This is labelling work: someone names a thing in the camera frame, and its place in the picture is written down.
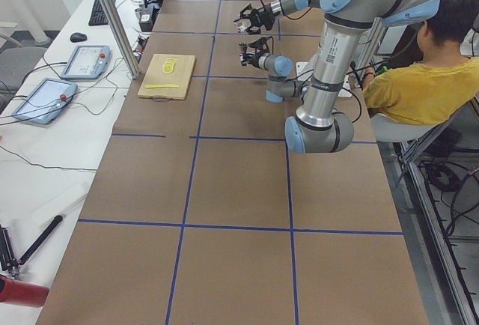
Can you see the yellow plastic knife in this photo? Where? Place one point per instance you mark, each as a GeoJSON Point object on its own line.
{"type": "Point", "coordinates": [166, 85]}

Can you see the red cylinder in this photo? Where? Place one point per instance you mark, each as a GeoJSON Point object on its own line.
{"type": "Point", "coordinates": [22, 294]}

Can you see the black computer mouse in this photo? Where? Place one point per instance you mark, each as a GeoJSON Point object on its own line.
{"type": "Point", "coordinates": [78, 37]}

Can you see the aluminium frame post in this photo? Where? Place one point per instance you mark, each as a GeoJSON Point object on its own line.
{"type": "Point", "coordinates": [120, 36]}

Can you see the steel measuring jigger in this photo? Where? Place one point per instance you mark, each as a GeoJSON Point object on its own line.
{"type": "Point", "coordinates": [243, 51]}

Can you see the blue teach pendant far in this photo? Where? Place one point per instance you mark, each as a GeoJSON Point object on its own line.
{"type": "Point", "coordinates": [87, 62]}

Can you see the person in yellow shirt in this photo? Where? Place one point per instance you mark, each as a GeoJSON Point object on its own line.
{"type": "Point", "coordinates": [429, 91]}

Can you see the white chair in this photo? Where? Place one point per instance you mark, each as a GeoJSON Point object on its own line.
{"type": "Point", "coordinates": [414, 140]}

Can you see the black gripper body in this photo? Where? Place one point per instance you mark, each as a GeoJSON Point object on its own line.
{"type": "Point", "coordinates": [254, 59]}
{"type": "Point", "coordinates": [264, 16]}

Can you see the black keyboard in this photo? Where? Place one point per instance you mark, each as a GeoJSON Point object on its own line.
{"type": "Point", "coordinates": [98, 15]}

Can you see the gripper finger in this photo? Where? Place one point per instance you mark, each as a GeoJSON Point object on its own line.
{"type": "Point", "coordinates": [246, 59]}
{"type": "Point", "coordinates": [252, 29]}
{"type": "Point", "coordinates": [248, 12]}
{"type": "Point", "coordinates": [262, 44]}

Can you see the clear glass shaker cup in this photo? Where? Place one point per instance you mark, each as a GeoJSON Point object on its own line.
{"type": "Point", "coordinates": [241, 26]}

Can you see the blue teach pendant near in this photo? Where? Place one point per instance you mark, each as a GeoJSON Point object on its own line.
{"type": "Point", "coordinates": [46, 102]}

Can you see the blue teach pendant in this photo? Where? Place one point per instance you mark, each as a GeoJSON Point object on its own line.
{"type": "Point", "coordinates": [87, 62]}
{"type": "Point", "coordinates": [46, 102]}

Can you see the bamboo cutting board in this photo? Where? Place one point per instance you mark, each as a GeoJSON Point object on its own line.
{"type": "Point", "coordinates": [181, 75]}

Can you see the black rod tool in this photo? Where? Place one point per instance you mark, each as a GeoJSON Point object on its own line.
{"type": "Point", "coordinates": [38, 242]}

